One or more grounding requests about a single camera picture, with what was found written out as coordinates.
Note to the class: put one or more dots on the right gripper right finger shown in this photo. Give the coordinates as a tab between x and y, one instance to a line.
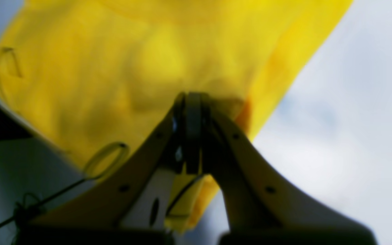
263	207

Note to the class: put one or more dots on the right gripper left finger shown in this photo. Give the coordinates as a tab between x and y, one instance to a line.
130	206

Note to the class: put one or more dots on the yellow t-shirt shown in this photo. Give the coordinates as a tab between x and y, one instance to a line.
85	73

